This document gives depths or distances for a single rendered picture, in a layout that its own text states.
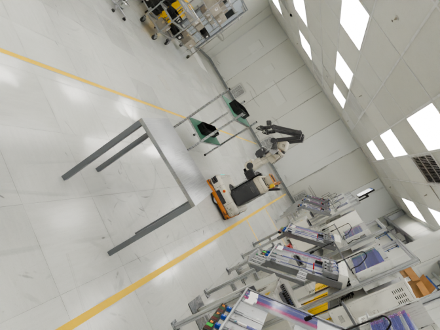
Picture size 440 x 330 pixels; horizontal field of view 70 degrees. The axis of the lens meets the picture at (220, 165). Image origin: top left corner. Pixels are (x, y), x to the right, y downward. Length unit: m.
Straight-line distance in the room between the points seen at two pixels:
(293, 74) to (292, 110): 1.32
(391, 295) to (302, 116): 9.41
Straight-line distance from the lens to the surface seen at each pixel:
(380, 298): 3.26
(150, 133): 2.18
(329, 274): 3.22
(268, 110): 12.23
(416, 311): 2.39
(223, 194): 4.67
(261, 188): 4.55
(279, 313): 2.32
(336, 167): 11.84
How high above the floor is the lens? 1.64
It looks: 16 degrees down
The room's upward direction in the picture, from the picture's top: 58 degrees clockwise
